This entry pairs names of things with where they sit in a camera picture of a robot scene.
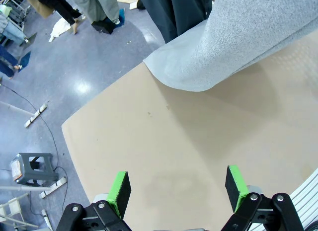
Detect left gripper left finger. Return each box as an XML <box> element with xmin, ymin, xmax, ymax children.
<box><xmin>56</xmin><ymin>171</ymin><xmax>132</xmax><ymax>231</ymax></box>

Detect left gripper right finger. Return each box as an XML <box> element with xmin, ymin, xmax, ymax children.
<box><xmin>221</xmin><ymin>165</ymin><xmax>305</xmax><ymax>231</ymax></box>

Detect grey training pants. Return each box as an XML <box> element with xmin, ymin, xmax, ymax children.
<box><xmin>143</xmin><ymin>0</ymin><xmax>318</xmax><ymax>92</ymax></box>

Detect white slatted panel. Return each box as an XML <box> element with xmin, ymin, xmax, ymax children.
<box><xmin>289</xmin><ymin>166</ymin><xmax>318</xmax><ymax>231</ymax></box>

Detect grey plastic stool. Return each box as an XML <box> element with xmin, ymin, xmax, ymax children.
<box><xmin>9</xmin><ymin>153</ymin><xmax>60</xmax><ymax>187</ymax></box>

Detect white orange-edged box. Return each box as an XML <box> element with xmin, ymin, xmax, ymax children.
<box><xmin>9</xmin><ymin>159</ymin><xmax>22</xmax><ymax>181</ymax></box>

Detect half mannequin in blue jeans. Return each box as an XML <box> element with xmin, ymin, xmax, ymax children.
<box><xmin>0</xmin><ymin>44</ymin><xmax>22</xmax><ymax>79</ymax></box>

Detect white cloth on floor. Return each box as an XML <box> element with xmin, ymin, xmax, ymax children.
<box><xmin>48</xmin><ymin>17</ymin><xmax>72</xmax><ymax>43</ymax></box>

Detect person in dark shirt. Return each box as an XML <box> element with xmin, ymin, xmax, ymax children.
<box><xmin>138</xmin><ymin>0</ymin><xmax>213</xmax><ymax>44</ymax></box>

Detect mannequin with white shawl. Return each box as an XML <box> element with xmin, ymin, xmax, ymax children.
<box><xmin>68</xmin><ymin>0</ymin><xmax>126</xmax><ymax>34</ymax></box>

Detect mannequin with yellow scarf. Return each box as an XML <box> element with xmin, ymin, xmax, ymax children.
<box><xmin>0</xmin><ymin>7</ymin><xmax>27</xmax><ymax>45</ymax></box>

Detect bare mannequin in black trousers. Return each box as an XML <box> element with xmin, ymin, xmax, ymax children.
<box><xmin>37</xmin><ymin>0</ymin><xmax>84</xmax><ymax>35</ymax></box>

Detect mannequin in yellow top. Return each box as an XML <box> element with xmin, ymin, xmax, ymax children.
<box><xmin>23</xmin><ymin>0</ymin><xmax>55</xmax><ymax>19</ymax></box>

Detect thin black floor cable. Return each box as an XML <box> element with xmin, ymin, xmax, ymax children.
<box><xmin>0</xmin><ymin>83</ymin><xmax>69</xmax><ymax>217</ymax></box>

